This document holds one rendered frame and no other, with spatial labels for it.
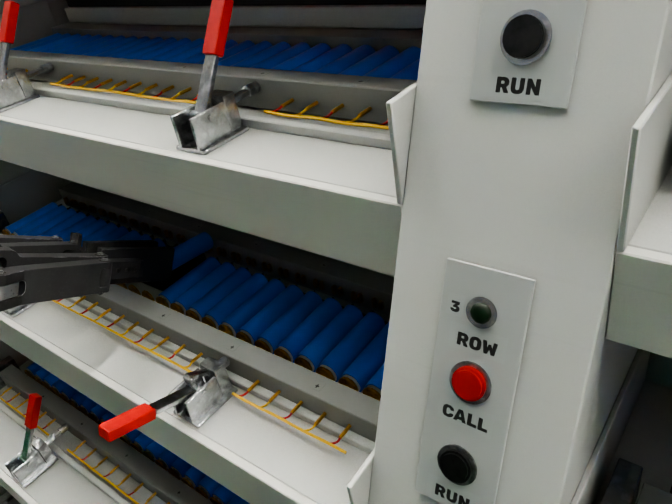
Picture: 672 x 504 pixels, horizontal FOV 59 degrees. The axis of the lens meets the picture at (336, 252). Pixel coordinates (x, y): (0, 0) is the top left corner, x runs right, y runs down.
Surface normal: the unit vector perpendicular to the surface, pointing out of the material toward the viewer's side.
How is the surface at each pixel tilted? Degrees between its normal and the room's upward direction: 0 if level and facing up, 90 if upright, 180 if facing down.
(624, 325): 113
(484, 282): 90
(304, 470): 23
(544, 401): 90
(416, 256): 90
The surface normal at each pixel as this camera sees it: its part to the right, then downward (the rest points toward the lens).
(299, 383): -0.15, -0.82
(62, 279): 0.86, 0.24
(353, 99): -0.59, 0.52
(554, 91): -0.60, 0.17
